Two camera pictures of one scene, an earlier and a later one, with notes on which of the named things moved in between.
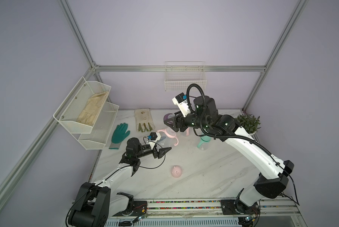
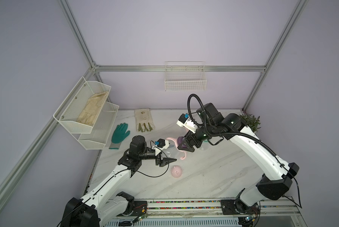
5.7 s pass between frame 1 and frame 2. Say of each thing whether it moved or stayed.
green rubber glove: stayed
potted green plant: stayed
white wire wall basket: stayed
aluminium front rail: stayed
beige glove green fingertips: stayed
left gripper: moved
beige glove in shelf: stayed
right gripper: moved
